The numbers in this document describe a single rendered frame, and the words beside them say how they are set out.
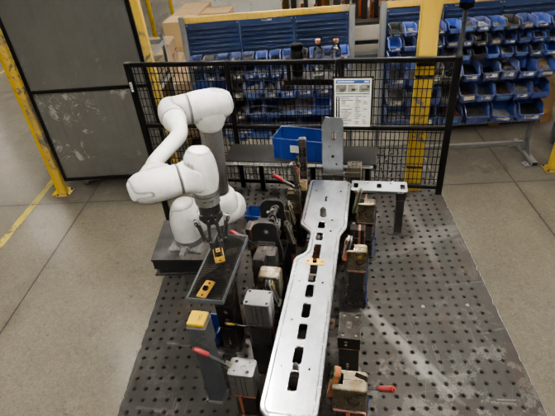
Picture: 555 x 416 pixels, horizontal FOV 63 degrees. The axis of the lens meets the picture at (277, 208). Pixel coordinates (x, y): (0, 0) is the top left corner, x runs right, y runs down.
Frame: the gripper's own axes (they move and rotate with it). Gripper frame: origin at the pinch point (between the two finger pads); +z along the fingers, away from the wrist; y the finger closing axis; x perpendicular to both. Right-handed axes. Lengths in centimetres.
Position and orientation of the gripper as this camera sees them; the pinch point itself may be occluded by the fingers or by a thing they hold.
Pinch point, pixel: (217, 247)
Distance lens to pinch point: 169.6
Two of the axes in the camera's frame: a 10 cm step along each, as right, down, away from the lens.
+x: -2.4, -5.5, 8.0
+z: 0.7, 8.1, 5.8
